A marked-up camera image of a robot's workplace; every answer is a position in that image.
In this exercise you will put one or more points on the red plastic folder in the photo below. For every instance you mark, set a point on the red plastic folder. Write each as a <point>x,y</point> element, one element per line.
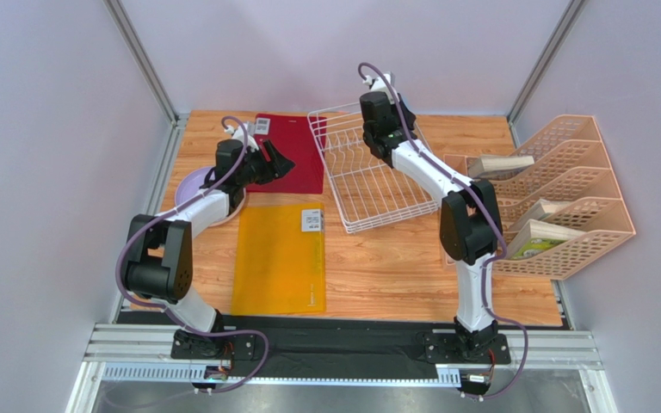
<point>293,138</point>

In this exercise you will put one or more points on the purple plate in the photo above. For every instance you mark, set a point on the purple plate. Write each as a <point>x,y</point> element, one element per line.
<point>190,189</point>

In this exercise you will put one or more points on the book in organizer middle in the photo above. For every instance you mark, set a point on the book in organizer middle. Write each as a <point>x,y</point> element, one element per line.
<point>538,211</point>

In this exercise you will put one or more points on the peach plastic file organizer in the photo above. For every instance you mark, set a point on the peach plastic file organizer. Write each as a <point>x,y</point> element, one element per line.
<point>571,166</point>

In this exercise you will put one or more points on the green book in organizer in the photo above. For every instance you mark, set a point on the green book in organizer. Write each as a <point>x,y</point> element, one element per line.
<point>536,237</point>

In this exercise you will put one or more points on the pink plate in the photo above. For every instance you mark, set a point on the pink plate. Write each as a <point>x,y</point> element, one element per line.
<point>229,217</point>

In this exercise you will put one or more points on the yellow plastic folder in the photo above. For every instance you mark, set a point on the yellow plastic folder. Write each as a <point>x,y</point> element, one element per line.
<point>280,261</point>

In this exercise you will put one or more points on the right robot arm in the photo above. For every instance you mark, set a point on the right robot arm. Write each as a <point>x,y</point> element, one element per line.
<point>469,228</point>

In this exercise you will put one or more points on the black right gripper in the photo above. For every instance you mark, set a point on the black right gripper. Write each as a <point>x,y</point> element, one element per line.
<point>377,147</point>

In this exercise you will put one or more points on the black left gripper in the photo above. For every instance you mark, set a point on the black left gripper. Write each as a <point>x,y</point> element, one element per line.
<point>279,166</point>

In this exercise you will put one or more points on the blue plate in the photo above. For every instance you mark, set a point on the blue plate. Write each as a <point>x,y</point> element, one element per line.
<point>409,117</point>

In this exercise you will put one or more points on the white wire dish rack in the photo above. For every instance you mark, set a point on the white wire dish rack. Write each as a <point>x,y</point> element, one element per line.
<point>368,193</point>

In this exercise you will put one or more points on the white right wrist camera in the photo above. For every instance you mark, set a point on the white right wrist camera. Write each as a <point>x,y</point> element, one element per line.
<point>384,82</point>

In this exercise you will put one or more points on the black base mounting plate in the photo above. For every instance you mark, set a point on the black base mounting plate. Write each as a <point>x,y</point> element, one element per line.
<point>329,348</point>

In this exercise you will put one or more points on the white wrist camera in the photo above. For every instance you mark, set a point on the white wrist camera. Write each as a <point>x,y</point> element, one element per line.
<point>384,82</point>
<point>244,134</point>

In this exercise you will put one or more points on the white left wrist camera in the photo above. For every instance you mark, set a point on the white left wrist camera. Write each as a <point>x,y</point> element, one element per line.
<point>244,134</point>

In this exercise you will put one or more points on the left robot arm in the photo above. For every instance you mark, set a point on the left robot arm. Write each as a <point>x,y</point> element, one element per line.
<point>155,268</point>

